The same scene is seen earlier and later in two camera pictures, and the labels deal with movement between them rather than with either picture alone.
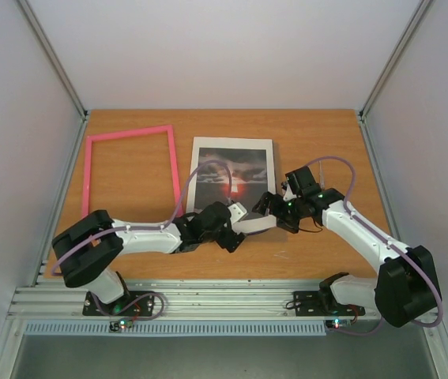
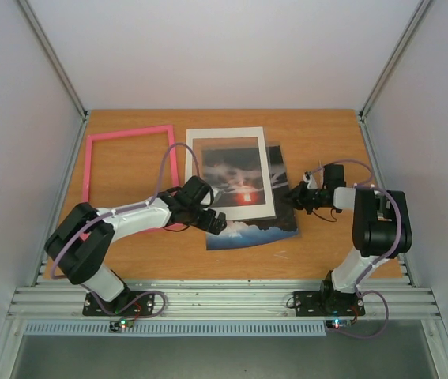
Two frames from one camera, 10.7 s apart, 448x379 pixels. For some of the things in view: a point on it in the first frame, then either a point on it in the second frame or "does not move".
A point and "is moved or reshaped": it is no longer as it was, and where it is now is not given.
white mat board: x=197 y=142 -> x=240 y=212
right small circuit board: x=338 y=323 does not move
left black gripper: x=226 y=242 -> x=216 y=229
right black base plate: x=311 y=303 does not move
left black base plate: x=139 y=303 does not move
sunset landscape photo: x=249 y=169 is moved or reshaped
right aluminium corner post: x=416 y=19 does not move
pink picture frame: x=124 y=133 does not move
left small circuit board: x=115 y=326 does not move
